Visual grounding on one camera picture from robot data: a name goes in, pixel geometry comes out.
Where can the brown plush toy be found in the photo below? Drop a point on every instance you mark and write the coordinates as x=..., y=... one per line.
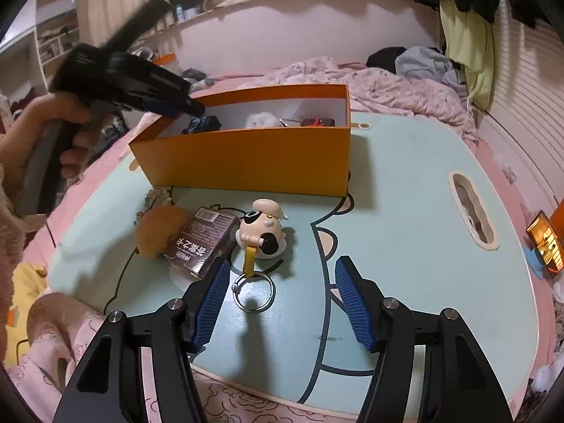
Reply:
x=158, y=229

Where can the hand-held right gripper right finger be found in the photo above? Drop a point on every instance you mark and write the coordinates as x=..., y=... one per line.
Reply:
x=352, y=304

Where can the grey clothing heap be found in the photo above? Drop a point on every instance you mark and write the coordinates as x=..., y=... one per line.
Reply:
x=427, y=64

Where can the small jar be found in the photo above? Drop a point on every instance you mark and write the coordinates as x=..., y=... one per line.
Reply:
x=192, y=12

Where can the blue phone stand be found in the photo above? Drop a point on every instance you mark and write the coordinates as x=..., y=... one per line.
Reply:
x=533, y=264

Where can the dark grey clothing pile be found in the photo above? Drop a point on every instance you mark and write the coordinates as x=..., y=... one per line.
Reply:
x=198, y=80

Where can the white bottle with green cap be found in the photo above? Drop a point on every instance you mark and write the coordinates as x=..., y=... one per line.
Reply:
x=179, y=13

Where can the orange cardboard box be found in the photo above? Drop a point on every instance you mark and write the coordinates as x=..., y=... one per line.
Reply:
x=246, y=158

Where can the black glossy cloth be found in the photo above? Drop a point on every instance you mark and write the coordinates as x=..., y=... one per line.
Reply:
x=202, y=124

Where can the white shelf cabinet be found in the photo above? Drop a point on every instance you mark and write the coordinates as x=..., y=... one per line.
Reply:
x=55, y=44

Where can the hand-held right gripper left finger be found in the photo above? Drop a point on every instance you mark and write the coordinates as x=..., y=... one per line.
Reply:
x=211, y=304

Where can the smartphone with lit screen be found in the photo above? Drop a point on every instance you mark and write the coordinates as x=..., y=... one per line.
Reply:
x=546, y=242

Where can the person's left hand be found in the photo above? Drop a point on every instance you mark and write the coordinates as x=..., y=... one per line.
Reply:
x=31, y=127

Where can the light green cartoon table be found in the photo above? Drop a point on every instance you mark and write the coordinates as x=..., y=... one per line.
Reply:
x=110, y=154

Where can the yellow cloth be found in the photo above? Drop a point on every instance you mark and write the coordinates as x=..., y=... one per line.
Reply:
x=26, y=286

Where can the yellow-green hanging garment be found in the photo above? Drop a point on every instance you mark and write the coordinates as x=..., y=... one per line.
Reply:
x=471, y=53

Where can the white fluffy plush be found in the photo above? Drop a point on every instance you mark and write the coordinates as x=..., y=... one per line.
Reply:
x=260, y=121

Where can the pink floral blanket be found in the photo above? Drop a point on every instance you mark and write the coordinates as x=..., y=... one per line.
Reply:
x=57, y=339

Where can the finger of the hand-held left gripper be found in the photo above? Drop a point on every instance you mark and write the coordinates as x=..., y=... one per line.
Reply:
x=180, y=105

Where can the mauve quilt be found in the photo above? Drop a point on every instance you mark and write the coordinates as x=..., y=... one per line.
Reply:
x=396, y=88

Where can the black clothing heap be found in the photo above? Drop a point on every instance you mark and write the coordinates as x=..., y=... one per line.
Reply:
x=383, y=59

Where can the brown card box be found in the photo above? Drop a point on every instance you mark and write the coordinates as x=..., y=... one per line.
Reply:
x=198, y=242

